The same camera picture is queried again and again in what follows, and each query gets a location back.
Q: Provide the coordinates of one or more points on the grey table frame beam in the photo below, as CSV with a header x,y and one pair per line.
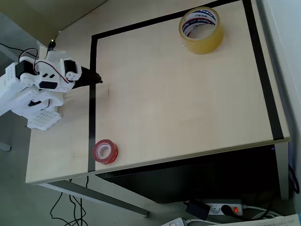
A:
x,y
98,195

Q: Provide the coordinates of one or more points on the controller board with green light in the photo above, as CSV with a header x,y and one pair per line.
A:
x,y
51,44

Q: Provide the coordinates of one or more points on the black round plug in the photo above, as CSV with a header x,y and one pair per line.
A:
x,y
226,210

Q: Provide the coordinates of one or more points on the yellow tape roll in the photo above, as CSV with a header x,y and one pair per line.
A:
x,y
207,43

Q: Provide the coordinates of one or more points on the white power strip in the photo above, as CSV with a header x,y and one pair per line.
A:
x,y
175,222

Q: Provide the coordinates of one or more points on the red tape roll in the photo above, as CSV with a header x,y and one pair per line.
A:
x,y
110,151

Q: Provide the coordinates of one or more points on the grey power strip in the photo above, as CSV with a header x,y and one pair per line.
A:
x,y
236,208

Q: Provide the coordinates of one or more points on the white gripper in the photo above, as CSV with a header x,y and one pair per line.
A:
x,y
86,76

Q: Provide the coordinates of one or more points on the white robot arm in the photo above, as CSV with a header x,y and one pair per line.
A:
x,y
14,94

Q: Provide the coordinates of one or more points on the black power adapter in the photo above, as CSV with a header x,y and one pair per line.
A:
x,y
197,209

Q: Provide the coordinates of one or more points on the grey table leg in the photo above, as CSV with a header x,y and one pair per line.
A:
x,y
282,171

